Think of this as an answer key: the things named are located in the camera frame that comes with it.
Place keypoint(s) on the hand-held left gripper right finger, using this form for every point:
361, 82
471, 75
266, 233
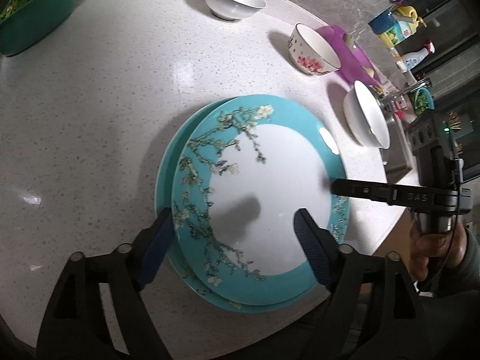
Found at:
313, 247

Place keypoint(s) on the yellow dish soap bottle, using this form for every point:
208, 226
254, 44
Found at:
403, 30

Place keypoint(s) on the teal plastic basin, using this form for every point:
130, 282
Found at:
37, 26

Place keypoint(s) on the person's right hand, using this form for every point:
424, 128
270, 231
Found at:
420, 251

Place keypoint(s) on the blue utensil cup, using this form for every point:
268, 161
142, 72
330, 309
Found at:
382, 20

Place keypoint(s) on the chrome faucet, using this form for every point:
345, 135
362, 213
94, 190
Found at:
412, 87

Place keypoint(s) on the white bowl with thin rim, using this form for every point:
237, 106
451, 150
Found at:
371, 120

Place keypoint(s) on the teal colander with greens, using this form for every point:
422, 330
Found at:
423, 101

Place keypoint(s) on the large teal floral plate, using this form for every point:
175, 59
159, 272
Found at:
165, 172

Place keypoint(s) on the small teal floral plate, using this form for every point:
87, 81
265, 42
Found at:
262, 165

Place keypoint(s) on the peeled green stem lettuce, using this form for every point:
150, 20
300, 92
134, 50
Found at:
348, 39

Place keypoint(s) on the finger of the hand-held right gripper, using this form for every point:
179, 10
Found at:
360, 190

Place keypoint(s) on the person's right forearm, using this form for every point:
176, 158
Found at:
465, 270

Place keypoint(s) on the red and white cup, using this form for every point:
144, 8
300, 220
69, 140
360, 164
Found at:
401, 114

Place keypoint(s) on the white spray bottle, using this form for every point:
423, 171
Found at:
412, 60

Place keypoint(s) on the purple plastic basin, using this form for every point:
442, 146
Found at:
352, 63

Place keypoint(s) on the stainless steel sink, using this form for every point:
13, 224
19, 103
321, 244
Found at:
397, 150

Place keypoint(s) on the pink floral ceramic bowl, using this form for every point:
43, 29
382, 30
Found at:
311, 62

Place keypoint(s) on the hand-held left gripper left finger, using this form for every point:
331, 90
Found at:
157, 247

